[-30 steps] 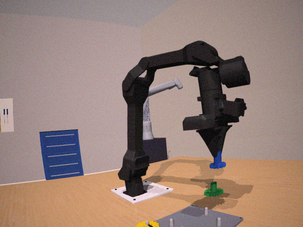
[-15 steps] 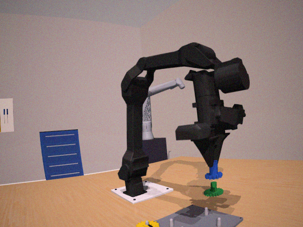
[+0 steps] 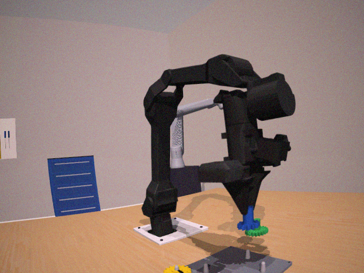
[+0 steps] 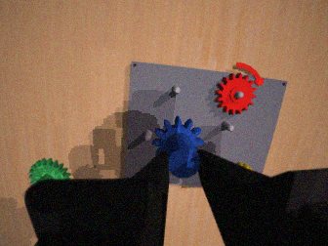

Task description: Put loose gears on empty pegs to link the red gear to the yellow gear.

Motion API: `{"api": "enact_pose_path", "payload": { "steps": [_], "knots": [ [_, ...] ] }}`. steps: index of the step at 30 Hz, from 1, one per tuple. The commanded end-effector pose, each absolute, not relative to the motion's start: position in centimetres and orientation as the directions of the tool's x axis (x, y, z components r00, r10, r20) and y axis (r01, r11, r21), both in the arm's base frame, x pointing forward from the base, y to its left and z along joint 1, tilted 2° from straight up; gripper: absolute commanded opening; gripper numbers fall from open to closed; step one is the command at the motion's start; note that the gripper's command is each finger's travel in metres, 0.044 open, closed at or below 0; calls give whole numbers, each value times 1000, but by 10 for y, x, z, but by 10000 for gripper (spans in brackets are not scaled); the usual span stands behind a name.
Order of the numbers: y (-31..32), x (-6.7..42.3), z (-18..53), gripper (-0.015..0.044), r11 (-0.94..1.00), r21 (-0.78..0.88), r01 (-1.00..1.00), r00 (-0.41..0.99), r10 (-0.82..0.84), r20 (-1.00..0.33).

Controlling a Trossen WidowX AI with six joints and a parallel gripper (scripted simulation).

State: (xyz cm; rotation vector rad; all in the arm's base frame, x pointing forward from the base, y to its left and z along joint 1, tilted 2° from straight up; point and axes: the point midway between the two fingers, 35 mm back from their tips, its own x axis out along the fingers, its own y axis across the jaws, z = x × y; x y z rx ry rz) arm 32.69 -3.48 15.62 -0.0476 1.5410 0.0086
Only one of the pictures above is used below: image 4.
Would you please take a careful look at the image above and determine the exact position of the yellow gear with black stripe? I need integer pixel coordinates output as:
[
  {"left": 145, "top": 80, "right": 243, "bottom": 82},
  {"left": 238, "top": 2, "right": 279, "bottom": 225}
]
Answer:
[{"left": 237, "top": 161, "right": 253, "bottom": 171}]

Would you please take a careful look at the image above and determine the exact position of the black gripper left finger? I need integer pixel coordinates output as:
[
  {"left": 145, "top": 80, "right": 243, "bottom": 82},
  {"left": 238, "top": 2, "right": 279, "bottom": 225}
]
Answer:
[{"left": 24, "top": 150, "right": 169, "bottom": 246}]

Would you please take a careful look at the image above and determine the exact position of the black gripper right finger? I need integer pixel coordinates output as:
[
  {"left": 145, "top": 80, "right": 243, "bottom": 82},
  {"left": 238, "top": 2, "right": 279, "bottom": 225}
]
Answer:
[{"left": 197, "top": 149, "right": 328, "bottom": 246}]

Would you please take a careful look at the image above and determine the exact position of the red curved arrow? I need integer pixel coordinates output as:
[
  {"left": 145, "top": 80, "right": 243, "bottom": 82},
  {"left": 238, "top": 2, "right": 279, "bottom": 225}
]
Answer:
[{"left": 236, "top": 62, "right": 264, "bottom": 86}]

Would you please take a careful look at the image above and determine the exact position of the blue gear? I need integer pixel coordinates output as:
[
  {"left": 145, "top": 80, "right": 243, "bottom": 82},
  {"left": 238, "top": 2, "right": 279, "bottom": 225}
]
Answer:
[{"left": 152, "top": 116, "right": 205, "bottom": 178}]

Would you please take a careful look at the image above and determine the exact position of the red gear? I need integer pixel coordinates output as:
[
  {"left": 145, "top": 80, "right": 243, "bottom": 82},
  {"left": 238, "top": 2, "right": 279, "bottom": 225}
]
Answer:
[{"left": 214, "top": 72, "right": 256, "bottom": 114}]

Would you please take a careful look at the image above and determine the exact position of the green gear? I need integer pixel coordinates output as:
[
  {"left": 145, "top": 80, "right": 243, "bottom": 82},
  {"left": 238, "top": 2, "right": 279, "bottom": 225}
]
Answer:
[{"left": 29, "top": 157, "right": 71, "bottom": 184}]

